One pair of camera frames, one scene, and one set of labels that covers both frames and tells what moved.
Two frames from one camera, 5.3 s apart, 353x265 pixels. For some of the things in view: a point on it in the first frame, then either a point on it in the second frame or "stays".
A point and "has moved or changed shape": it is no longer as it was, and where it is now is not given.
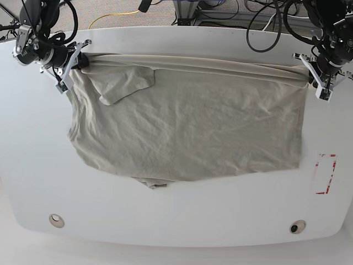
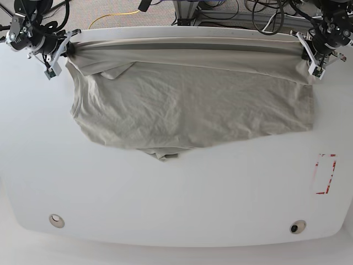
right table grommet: (297, 226) stays
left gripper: (59, 57) -> (49, 44)
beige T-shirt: (157, 118) has moved or changed shape
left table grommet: (56, 221) stays
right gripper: (326, 64) -> (321, 47)
